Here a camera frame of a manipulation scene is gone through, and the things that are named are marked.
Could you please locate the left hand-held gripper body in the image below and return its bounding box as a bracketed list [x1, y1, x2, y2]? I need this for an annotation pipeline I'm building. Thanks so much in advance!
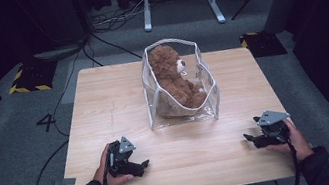
[103, 134, 143, 181]

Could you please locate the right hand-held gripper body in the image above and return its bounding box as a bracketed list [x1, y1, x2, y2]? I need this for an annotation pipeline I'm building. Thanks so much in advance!
[251, 106, 296, 150]

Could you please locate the transparent bag with white trim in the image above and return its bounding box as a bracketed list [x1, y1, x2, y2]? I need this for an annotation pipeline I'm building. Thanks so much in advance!
[135, 31, 225, 132]

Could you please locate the brown teddy bear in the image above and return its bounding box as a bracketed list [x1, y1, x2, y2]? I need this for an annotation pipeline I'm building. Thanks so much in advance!
[146, 38, 209, 116]

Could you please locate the person's left hand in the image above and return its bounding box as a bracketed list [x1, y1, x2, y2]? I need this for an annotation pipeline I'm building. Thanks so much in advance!
[88, 140, 136, 185]

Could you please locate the person's right hand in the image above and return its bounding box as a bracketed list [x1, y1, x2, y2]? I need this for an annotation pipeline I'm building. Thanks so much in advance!
[261, 115, 315, 167]

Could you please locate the grey floor tape piece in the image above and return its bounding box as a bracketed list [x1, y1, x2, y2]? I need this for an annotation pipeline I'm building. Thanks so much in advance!
[52, 175, 78, 185]

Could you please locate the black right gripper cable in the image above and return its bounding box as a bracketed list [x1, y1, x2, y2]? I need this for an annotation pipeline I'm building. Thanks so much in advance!
[282, 137, 305, 185]

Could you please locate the long black floor cable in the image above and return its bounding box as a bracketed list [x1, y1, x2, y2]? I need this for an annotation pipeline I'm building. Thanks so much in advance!
[4, 33, 118, 185]

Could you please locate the bundle of floor cables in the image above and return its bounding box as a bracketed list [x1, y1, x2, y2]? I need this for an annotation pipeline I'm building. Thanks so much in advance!
[74, 0, 164, 69]

